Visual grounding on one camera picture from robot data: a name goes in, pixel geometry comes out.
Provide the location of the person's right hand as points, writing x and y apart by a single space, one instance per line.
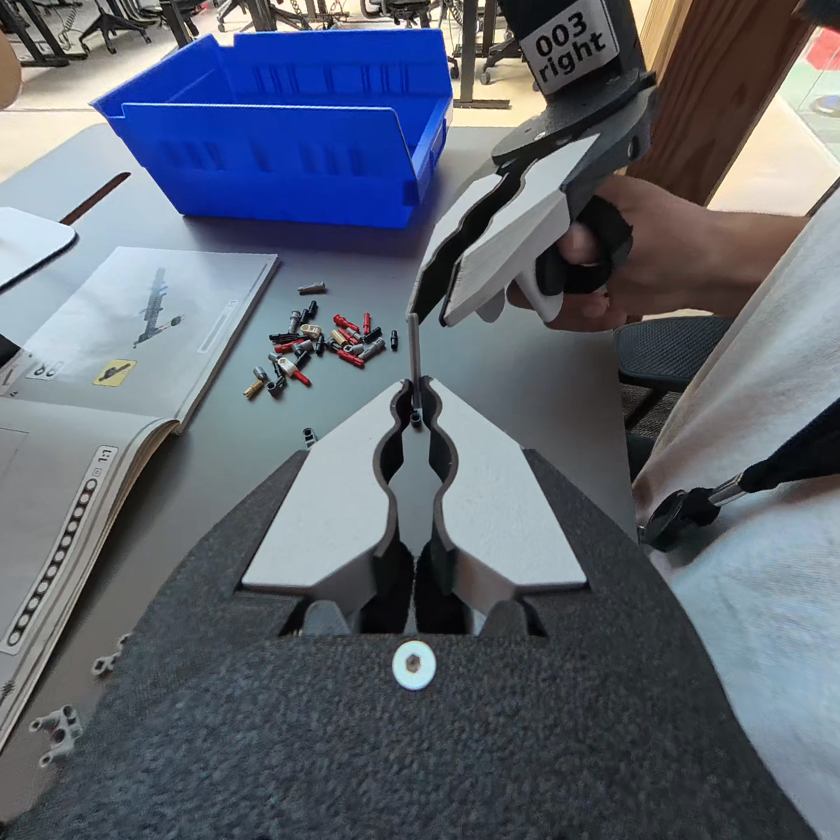
663 262

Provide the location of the wooden panel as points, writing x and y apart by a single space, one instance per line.
722 98

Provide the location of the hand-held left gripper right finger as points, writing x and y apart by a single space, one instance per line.
505 518

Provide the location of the white rounded flat device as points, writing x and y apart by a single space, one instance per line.
26 243

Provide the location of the single grey lego pin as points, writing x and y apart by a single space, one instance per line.
312 287

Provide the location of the black desk frame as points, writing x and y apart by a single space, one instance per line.
33 33

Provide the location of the small grey lego connector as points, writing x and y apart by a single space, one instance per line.
108 659

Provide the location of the person's right forearm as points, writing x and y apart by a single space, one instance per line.
754 262

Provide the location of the thin grey lego axle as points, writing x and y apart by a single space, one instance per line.
415 354

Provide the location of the black mesh chair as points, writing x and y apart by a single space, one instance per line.
669 354

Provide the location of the black desk leg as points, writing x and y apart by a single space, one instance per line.
467 52

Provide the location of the pile of red black pins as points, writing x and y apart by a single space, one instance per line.
346 323

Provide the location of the black office chair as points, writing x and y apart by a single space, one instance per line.
115 23

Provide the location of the large grey lego connector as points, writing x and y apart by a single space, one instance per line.
59 725

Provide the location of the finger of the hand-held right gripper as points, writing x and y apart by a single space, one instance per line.
518 243
459 220

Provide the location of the blue plastic bin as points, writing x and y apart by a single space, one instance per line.
262 177

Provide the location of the open instruction booklet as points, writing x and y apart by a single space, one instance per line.
131 328

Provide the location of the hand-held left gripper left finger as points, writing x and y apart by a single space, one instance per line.
328 512

